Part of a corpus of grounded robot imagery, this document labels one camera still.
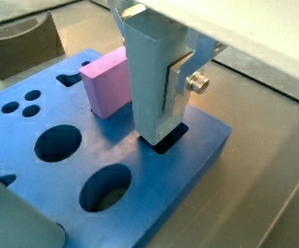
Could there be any blue shape sorter board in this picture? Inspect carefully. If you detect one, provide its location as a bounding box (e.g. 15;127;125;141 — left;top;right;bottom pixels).
0;49;231;248

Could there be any light blue rounded block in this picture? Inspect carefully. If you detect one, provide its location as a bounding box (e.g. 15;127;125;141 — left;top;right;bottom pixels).
0;182;65;248

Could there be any purple rectangular block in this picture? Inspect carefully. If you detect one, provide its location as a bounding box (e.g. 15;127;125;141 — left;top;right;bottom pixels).
79;46;131;119

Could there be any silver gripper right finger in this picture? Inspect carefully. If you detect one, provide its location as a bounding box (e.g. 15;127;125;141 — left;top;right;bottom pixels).
165;29;226;116

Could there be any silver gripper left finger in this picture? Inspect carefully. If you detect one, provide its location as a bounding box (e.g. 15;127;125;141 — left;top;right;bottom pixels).
107;0;147;38

